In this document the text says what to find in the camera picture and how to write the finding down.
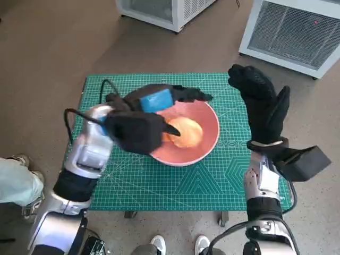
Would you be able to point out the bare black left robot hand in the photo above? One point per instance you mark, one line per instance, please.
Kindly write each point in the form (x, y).
(156, 99)

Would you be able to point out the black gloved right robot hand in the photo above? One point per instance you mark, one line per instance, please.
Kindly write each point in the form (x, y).
(263, 106)

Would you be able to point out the round toy bread bun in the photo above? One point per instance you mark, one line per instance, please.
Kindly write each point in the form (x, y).
(188, 131)

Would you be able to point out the pink bowl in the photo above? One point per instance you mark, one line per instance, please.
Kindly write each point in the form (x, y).
(207, 127)

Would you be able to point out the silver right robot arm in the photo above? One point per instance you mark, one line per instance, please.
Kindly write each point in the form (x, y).
(255, 183)

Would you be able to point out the large white mesh cabinet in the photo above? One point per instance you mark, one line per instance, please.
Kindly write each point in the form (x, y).
(292, 34)

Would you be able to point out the green cutting mat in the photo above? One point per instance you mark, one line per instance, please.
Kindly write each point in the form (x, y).
(159, 186)

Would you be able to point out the small white mesh cabinet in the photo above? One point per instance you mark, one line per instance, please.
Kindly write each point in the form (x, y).
(148, 10)

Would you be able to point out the person in white shoes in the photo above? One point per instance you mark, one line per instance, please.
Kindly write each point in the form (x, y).
(158, 243)

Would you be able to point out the black device on floor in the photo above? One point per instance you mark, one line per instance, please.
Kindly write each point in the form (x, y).
(93, 247)

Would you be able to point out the person in light trousers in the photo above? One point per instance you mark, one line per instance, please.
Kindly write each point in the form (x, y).
(16, 183)

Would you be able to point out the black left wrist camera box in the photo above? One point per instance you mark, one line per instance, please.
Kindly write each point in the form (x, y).
(132, 132)

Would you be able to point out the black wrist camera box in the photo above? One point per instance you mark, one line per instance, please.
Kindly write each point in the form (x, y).
(305, 164)
(132, 132)

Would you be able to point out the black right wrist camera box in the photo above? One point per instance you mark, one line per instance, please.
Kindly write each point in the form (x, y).
(305, 164)

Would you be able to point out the black table leg bracket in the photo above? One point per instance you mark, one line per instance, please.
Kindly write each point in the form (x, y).
(130, 214)
(223, 219)

